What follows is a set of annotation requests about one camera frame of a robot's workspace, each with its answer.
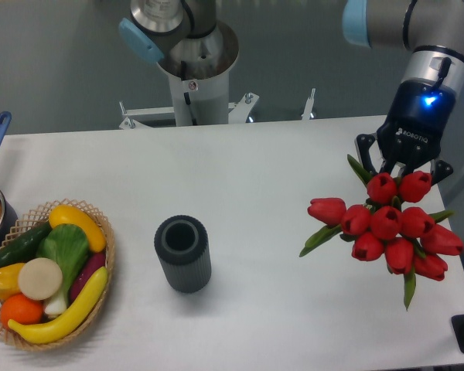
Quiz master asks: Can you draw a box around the green cucumber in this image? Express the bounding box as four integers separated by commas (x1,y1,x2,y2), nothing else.
0,223,52,268

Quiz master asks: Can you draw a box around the woven wicker basket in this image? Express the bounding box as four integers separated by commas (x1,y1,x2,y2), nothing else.
0,199,115,351

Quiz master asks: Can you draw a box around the yellow squash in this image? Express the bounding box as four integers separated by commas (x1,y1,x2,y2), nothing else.
48,205,107,253

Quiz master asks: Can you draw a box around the beige round disc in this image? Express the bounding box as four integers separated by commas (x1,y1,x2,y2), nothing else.
18,257,63,301

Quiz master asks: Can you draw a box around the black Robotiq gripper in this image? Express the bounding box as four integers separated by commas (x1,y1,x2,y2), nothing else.
355,80,456,185

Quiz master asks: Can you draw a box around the green bok choy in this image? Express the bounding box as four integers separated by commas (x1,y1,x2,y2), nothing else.
36,224,89,318

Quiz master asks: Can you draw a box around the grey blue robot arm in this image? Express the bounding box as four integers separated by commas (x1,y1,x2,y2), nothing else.
118,1,464,183

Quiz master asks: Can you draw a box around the yellow bell pepper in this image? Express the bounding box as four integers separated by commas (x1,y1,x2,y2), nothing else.
0,263,26,301

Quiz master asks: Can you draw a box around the red tulip bouquet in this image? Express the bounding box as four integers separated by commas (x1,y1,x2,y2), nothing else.
299,156,464,307

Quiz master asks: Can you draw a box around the dark grey ribbed vase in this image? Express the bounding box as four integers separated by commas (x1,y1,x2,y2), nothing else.
154,215,212,294

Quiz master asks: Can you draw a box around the yellow banana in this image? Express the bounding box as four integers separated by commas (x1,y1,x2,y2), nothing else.
8,267,108,345

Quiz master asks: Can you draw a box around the orange fruit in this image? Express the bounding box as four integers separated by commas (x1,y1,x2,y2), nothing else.
0,294,43,328

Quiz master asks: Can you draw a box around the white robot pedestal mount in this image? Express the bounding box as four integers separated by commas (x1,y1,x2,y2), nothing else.
118,22,317,131

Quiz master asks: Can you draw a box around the purple eggplant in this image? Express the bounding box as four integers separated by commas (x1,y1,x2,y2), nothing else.
69,252,106,303

